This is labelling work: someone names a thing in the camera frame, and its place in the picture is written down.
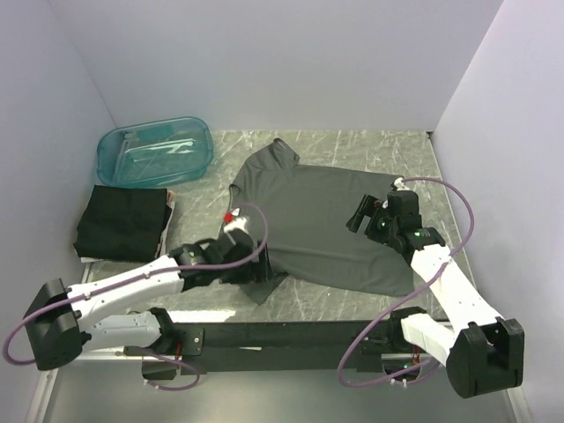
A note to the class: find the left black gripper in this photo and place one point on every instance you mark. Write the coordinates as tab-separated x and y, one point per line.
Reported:
256	271

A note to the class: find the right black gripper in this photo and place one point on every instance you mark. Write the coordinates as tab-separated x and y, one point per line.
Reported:
368	206

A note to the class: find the grey t-shirt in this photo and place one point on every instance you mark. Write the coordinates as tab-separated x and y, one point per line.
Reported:
302	210

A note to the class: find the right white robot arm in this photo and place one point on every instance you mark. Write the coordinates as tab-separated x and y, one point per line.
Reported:
481	351

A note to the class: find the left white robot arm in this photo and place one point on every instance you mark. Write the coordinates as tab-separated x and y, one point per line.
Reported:
64	321

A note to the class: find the black base beam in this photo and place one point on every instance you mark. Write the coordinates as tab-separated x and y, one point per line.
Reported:
229	347

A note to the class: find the folded black t-shirt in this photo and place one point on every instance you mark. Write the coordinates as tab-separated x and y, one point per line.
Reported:
124	225

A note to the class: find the teal plastic bin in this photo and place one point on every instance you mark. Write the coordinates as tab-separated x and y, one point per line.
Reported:
155	154

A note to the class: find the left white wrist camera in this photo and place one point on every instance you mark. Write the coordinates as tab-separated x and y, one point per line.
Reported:
235	220

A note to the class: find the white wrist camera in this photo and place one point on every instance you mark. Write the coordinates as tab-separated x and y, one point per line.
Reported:
398	185
235	220

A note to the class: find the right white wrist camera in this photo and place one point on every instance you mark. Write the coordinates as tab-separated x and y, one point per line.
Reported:
398	185

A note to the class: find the aluminium frame rail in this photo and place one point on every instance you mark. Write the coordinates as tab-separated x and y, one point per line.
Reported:
88	354

